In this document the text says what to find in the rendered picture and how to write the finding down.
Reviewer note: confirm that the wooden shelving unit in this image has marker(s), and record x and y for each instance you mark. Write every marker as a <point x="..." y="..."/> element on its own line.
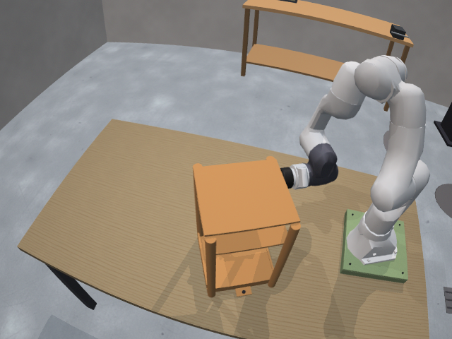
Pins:
<point x="241" y="197"/>

